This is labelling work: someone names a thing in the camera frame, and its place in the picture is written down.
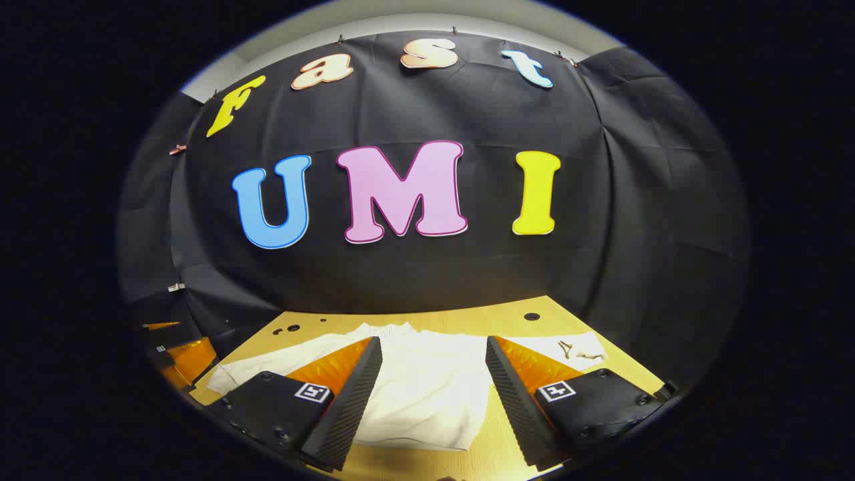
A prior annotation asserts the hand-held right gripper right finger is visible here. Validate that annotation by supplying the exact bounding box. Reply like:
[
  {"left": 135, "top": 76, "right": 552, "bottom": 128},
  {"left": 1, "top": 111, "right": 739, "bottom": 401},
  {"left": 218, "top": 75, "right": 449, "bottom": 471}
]
[{"left": 485, "top": 335, "right": 669, "bottom": 468}]

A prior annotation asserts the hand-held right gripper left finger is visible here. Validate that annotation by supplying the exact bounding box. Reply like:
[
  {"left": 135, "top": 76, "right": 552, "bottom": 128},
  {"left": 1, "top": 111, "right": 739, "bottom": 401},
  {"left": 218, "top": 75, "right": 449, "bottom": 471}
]
[{"left": 200, "top": 336, "right": 383, "bottom": 472}]

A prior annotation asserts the white garment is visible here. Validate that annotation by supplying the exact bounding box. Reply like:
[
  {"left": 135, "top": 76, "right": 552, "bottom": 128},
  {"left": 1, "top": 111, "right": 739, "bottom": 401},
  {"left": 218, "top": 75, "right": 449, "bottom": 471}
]
[{"left": 207, "top": 322, "right": 609, "bottom": 452}]

